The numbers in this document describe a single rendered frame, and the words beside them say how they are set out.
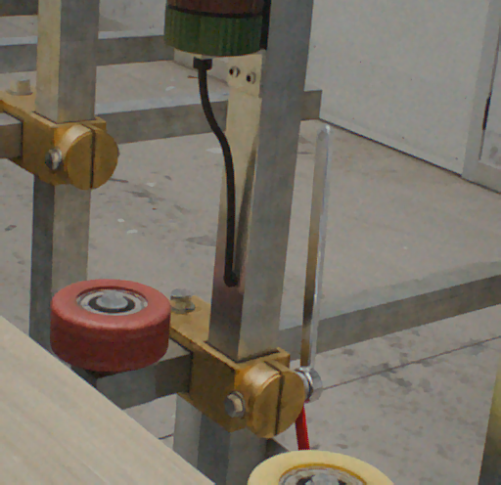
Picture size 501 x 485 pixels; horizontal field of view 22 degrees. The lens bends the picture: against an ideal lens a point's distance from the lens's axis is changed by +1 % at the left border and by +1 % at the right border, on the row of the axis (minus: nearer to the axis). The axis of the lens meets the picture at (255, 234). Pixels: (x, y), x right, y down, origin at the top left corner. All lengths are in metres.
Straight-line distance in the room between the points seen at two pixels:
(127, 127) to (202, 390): 0.30
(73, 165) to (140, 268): 2.28
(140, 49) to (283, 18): 0.62
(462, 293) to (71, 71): 0.37
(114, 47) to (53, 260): 0.39
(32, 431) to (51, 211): 0.37
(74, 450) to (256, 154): 0.23
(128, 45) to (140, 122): 0.29
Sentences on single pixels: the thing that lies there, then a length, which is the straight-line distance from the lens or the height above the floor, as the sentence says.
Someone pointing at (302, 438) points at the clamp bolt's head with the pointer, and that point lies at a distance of 0.91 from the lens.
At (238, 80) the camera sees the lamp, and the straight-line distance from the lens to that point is 0.82.
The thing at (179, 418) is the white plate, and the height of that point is 0.76.
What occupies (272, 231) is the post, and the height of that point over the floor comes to 0.96.
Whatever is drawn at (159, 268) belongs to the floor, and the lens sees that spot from 3.30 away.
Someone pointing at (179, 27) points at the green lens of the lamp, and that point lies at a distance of 0.77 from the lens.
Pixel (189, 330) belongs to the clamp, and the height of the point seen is 0.87.
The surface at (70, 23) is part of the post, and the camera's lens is 1.01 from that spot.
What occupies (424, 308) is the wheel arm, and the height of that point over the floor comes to 0.85.
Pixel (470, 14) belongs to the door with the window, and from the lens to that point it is 4.26.
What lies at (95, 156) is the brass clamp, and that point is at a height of 0.95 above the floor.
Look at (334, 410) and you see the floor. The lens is 2.68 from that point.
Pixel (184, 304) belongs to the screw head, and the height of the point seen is 0.88.
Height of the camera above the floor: 1.26
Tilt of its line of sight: 21 degrees down
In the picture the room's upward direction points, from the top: 6 degrees clockwise
